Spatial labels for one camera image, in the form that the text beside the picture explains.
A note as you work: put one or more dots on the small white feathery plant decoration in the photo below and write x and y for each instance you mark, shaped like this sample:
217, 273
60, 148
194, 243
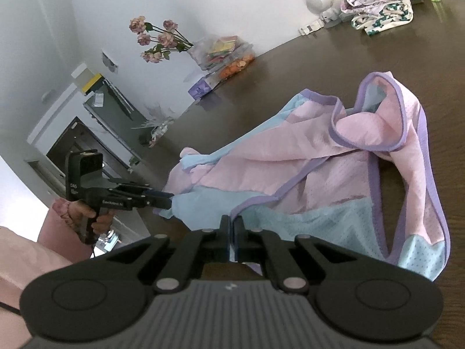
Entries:
158, 127

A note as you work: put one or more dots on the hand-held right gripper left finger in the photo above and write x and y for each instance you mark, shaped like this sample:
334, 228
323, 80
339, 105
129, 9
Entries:
225, 238

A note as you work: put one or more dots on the wall socket plate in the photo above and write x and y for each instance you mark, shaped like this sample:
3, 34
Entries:
109, 61

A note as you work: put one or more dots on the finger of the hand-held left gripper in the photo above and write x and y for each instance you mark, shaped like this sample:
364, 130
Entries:
160, 203
163, 193

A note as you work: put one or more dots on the folded green print cloth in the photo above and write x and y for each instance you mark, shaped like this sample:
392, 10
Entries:
388, 16

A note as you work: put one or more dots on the pink blue purple-trimmed garment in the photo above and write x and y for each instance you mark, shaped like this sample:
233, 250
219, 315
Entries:
290, 145

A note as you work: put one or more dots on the person's pink clothing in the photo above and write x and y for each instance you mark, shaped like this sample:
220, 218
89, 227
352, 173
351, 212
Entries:
21, 269

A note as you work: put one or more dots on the white cabinet with dark opening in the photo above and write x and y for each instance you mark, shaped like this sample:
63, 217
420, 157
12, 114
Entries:
61, 141

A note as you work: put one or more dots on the clear bag of snacks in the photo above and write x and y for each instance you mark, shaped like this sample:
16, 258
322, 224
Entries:
229, 54

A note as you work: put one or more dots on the white textured vase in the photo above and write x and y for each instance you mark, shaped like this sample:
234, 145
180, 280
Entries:
196, 56

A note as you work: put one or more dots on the purple tissue box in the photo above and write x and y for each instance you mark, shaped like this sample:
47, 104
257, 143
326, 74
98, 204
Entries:
203, 87

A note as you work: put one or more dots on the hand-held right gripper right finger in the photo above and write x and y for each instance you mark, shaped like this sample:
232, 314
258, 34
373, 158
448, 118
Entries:
239, 238

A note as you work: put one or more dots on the pink artificial flowers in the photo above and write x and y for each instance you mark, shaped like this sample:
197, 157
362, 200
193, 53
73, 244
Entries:
165, 38

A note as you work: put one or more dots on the person's left hand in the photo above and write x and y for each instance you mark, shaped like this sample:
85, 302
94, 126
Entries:
81, 213

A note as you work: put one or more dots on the yellow and white box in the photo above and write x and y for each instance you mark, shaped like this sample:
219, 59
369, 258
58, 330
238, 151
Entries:
89, 80

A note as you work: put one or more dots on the dark grey cabinet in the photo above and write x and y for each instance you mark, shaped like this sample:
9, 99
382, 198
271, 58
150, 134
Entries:
116, 116

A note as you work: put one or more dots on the white round robot toy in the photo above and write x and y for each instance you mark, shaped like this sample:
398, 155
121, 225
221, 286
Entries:
319, 0

